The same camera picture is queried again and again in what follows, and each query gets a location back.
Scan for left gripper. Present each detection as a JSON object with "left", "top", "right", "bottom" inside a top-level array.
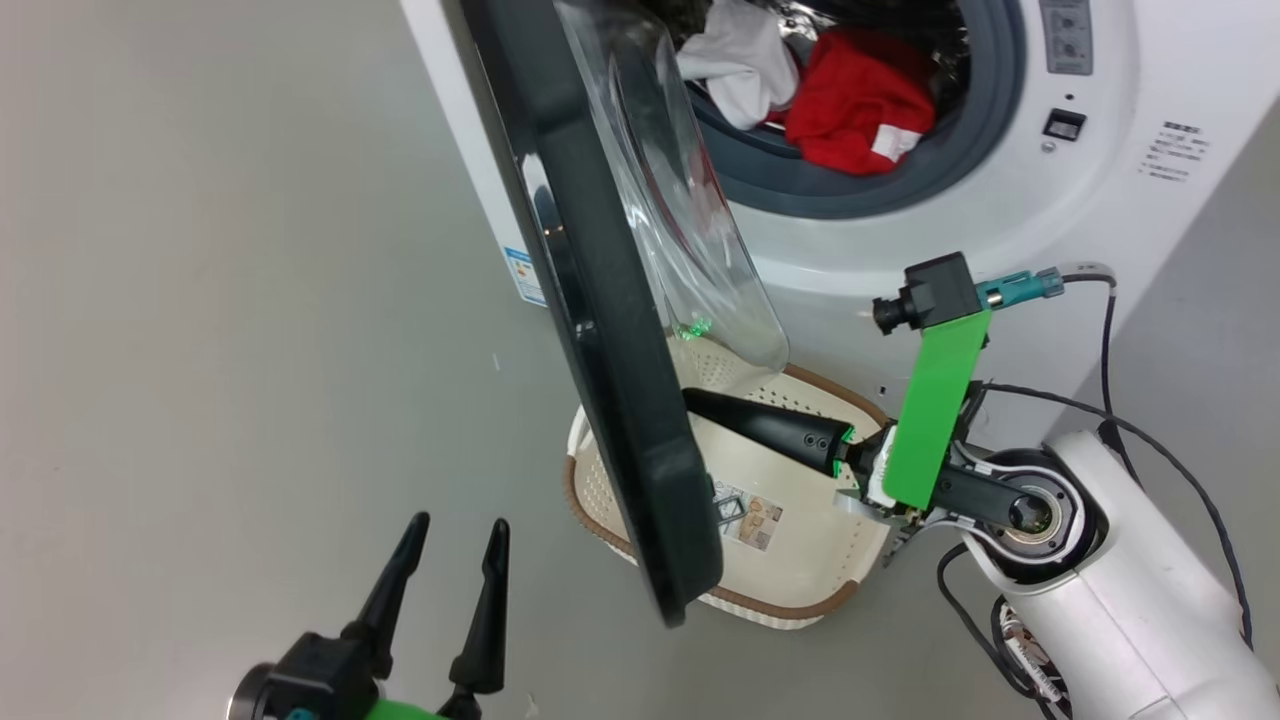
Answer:
[{"left": 342, "top": 512, "right": 511, "bottom": 720}]

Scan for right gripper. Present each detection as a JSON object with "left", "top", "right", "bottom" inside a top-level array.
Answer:
[{"left": 683, "top": 388, "right": 931, "bottom": 528}]

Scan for black glass washing machine door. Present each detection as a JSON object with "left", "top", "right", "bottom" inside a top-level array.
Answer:
[{"left": 462, "top": 0, "right": 791, "bottom": 629}]

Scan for red garment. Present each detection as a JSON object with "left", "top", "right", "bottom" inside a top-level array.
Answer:
[{"left": 765, "top": 28, "right": 938, "bottom": 177}]

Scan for white garment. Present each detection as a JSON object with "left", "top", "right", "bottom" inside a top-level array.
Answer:
[{"left": 676, "top": 0, "right": 801, "bottom": 131}]

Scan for paper sticker inside basket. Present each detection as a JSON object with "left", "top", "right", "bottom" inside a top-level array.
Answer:
[{"left": 712, "top": 480, "right": 784, "bottom": 551}]

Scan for cream laundry basket brown rim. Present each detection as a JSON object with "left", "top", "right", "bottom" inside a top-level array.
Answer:
[{"left": 563, "top": 335, "right": 894, "bottom": 631}]

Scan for grey rubber door gasket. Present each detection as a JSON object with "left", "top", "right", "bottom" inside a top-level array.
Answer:
[{"left": 685, "top": 0, "right": 1029, "bottom": 221}]

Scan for steel washing machine drum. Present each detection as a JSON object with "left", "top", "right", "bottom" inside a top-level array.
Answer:
[{"left": 640, "top": 0, "right": 976, "bottom": 111}]

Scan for white washing machine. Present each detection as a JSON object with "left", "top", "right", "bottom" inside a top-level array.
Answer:
[{"left": 400, "top": 0, "right": 1280, "bottom": 463}]

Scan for blue white energy label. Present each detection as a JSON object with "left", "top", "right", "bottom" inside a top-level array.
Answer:
[{"left": 503, "top": 247, "right": 548, "bottom": 307}]

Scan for grey warning sticker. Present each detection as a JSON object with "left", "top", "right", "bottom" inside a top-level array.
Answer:
[{"left": 1038, "top": 0, "right": 1094, "bottom": 76}]

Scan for green left camera bracket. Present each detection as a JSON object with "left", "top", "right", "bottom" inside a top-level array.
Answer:
[{"left": 365, "top": 698, "right": 451, "bottom": 720}]

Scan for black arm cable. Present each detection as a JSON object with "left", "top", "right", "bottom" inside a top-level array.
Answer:
[
  {"left": 937, "top": 545, "right": 1076, "bottom": 720},
  {"left": 968, "top": 380, "right": 1254, "bottom": 651}
]

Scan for teal right camera connector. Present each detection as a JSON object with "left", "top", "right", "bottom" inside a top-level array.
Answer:
[{"left": 976, "top": 268, "right": 1066, "bottom": 309}]

